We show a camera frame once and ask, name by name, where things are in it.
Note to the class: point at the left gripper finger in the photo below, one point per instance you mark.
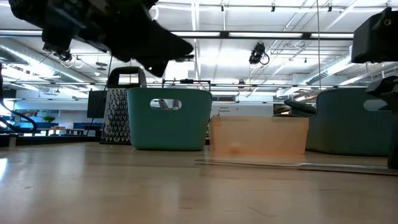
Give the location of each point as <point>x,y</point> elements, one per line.
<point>177,53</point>
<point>175,42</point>

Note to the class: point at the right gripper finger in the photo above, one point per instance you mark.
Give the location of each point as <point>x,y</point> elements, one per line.
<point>393,124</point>

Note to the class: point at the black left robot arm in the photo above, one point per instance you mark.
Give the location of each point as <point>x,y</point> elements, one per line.
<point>31,12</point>

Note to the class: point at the dark blue plastic bin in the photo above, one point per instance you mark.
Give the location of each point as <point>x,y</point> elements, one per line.
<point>342,130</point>

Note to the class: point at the teal green plastic bin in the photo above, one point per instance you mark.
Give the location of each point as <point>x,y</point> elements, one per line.
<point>168,130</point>

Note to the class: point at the black monitor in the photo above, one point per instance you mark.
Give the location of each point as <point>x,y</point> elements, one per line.
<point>94,104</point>

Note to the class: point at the white sign board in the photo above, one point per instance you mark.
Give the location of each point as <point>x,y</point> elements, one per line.
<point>242,109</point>

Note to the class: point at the green potted plant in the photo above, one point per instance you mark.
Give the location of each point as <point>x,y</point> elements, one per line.
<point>49,119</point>

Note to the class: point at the orange translucent plastic tray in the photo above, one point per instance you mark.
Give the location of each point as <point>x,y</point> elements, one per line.
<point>258,137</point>

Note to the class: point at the black rack frame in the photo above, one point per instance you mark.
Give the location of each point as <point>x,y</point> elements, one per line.
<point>186,81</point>

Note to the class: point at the silver ventilation duct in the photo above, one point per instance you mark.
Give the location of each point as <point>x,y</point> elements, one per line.
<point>31,60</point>
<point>329,70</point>

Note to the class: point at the black overhead camera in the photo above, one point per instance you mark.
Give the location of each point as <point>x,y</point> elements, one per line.
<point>257,54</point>

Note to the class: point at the black aluminium table frame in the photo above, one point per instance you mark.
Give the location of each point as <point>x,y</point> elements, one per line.
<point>46,140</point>

